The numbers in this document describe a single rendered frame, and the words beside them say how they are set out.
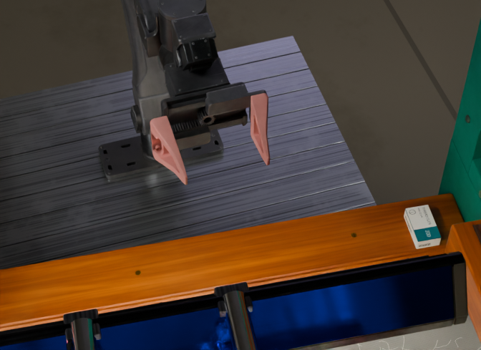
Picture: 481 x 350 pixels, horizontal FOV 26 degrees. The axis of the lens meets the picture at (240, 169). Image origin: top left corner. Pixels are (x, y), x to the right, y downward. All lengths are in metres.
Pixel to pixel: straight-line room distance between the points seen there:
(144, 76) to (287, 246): 0.34
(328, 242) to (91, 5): 1.66
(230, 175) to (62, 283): 0.37
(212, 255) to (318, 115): 0.41
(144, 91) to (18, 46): 1.37
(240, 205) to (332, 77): 1.18
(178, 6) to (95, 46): 1.68
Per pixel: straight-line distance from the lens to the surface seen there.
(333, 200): 1.67
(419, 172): 2.60
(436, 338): 1.47
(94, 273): 1.48
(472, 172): 1.49
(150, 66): 1.58
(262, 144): 1.19
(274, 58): 1.88
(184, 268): 1.48
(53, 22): 2.98
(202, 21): 1.20
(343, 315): 1.07
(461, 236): 1.42
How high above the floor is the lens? 1.99
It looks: 51 degrees down
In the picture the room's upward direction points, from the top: straight up
